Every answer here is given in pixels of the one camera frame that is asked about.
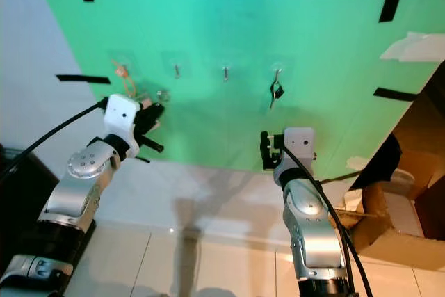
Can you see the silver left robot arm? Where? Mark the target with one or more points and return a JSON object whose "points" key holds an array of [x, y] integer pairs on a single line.
{"points": [[76, 186]]}

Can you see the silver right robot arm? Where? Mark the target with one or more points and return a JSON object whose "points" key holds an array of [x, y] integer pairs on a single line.
{"points": [[313, 227]]}

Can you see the black key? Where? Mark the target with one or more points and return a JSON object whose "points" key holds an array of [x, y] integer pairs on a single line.
{"points": [[276, 91]]}

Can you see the black cloth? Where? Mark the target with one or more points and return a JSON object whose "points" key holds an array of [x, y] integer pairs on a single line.
{"points": [[379, 161]]}

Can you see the green backdrop sheet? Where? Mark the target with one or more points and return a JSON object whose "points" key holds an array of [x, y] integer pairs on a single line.
{"points": [[250, 33]]}

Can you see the black cabinet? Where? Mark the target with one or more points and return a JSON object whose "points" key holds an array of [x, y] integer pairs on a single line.
{"points": [[21, 186]]}

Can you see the open brown cardboard box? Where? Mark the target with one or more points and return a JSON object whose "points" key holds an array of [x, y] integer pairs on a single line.
{"points": [[396, 227]]}

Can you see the crumpled white paper piece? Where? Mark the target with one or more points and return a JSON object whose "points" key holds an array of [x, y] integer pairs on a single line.
{"points": [[417, 46]]}

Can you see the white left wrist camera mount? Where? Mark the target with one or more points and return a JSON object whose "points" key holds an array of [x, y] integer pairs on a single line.
{"points": [[122, 117]]}

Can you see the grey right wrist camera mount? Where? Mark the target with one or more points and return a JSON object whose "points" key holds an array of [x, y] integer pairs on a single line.
{"points": [[299, 144]]}

